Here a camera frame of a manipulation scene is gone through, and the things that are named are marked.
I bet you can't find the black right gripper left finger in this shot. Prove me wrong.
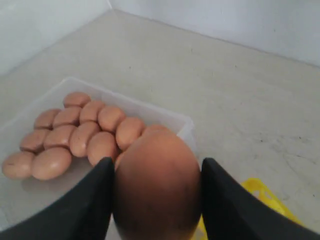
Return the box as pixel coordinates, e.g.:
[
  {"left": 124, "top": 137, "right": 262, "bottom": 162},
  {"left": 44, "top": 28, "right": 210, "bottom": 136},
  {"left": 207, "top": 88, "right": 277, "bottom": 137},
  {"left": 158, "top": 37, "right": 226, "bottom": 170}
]
[{"left": 0, "top": 157, "right": 115, "bottom": 240}]

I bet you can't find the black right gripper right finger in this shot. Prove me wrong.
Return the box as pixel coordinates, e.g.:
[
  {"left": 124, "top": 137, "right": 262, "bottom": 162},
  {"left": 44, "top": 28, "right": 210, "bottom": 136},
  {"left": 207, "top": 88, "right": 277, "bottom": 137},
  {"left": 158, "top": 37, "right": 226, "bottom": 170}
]
[{"left": 201, "top": 157, "right": 320, "bottom": 240}]

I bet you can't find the clear plastic bin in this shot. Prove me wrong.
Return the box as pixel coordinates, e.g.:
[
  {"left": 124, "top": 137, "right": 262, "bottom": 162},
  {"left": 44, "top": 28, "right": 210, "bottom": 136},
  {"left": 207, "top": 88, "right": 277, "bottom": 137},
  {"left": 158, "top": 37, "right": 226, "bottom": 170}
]
[{"left": 0, "top": 77, "right": 197, "bottom": 230}]

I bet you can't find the brown egg bin back-right corner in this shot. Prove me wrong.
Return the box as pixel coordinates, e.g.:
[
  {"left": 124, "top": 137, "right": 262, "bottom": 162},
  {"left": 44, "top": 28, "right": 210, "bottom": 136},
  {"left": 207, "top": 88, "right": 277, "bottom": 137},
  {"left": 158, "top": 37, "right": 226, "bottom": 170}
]
[{"left": 142, "top": 124, "right": 170, "bottom": 136}]

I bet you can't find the yellow plastic egg tray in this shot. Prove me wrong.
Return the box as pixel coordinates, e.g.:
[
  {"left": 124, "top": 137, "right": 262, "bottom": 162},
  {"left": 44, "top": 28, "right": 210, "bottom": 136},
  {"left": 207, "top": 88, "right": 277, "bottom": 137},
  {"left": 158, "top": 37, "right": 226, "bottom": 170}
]
[{"left": 191, "top": 178, "right": 303, "bottom": 240}]

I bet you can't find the brown egg bin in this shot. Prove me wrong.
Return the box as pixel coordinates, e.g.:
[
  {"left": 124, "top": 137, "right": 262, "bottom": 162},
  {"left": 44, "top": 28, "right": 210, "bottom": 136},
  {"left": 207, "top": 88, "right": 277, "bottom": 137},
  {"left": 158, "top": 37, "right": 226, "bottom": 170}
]
[
  {"left": 1, "top": 151, "right": 35, "bottom": 180},
  {"left": 79, "top": 100, "right": 106, "bottom": 125},
  {"left": 115, "top": 117, "right": 145, "bottom": 151},
  {"left": 31, "top": 147, "right": 73, "bottom": 181},
  {"left": 33, "top": 108, "right": 61, "bottom": 130},
  {"left": 63, "top": 91, "right": 91, "bottom": 108},
  {"left": 43, "top": 125, "right": 77, "bottom": 150},
  {"left": 19, "top": 129, "right": 51, "bottom": 154},
  {"left": 52, "top": 106, "right": 82, "bottom": 129}
]

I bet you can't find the brown egg bin front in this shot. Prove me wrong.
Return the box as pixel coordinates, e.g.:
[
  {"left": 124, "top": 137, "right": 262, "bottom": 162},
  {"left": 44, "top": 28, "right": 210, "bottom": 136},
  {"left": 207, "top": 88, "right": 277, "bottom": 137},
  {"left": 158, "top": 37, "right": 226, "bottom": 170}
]
[{"left": 63, "top": 91, "right": 91, "bottom": 108}]

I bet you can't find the brown egg packed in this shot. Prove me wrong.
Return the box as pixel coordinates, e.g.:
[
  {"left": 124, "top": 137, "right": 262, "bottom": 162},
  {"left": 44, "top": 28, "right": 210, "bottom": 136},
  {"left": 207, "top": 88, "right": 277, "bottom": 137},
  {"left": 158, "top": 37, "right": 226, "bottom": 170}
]
[
  {"left": 87, "top": 131, "right": 119, "bottom": 166},
  {"left": 113, "top": 130, "right": 201, "bottom": 240},
  {"left": 114, "top": 152, "right": 125, "bottom": 171},
  {"left": 98, "top": 105, "right": 126, "bottom": 133},
  {"left": 69, "top": 121, "right": 101, "bottom": 158}
]

